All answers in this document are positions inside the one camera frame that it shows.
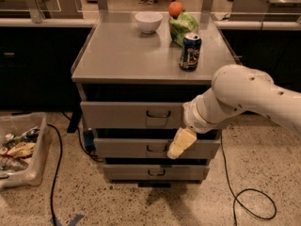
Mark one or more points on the snack bags in bin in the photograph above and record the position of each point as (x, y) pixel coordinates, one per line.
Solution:
(16, 149)

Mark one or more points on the grey middle drawer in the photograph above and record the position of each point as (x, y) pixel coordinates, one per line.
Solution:
(151, 148)

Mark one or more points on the clear plastic bin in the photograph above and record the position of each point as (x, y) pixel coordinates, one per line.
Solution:
(32, 176)

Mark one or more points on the grey top drawer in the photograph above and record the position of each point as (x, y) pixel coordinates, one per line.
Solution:
(132, 115)

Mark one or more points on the blue power adapter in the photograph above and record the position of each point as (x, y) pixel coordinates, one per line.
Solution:
(89, 140)

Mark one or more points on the grey drawer cabinet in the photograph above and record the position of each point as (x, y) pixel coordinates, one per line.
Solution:
(120, 63)

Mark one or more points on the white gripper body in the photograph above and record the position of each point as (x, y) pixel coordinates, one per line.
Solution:
(195, 119)

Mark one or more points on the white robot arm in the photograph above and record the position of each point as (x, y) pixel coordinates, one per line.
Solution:
(234, 90)

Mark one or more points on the grey bottom drawer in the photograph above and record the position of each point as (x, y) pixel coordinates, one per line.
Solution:
(155, 172)

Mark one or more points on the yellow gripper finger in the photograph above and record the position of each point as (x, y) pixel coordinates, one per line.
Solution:
(183, 139)

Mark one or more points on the blue tape on floor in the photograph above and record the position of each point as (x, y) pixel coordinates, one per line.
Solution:
(70, 222)

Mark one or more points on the grey drawer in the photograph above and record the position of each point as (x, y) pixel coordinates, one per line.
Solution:
(151, 148)
(155, 172)
(132, 115)

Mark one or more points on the orange fruit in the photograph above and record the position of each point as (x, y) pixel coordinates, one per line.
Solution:
(175, 9)

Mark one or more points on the white counter rail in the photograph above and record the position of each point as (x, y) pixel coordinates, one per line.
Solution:
(20, 22)

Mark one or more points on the white bowl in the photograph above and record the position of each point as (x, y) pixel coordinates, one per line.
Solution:
(148, 21)

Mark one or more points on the grey desk left background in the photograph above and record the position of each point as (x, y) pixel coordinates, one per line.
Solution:
(50, 9)

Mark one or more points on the blue soda can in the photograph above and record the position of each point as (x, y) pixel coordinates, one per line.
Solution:
(191, 44)

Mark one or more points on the green chip bag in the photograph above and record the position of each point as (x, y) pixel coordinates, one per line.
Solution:
(185, 23)

